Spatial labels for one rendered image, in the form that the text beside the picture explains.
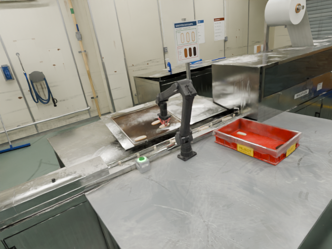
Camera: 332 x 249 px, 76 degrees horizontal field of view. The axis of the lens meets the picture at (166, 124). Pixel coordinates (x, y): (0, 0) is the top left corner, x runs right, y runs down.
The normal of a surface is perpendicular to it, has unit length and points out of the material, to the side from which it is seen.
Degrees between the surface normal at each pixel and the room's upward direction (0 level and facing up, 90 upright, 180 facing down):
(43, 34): 90
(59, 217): 90
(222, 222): 0
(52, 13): 90
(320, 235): 0
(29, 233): 90
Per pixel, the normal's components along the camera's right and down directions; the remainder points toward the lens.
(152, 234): -0.13, -0.91
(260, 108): 0.53, 0.27
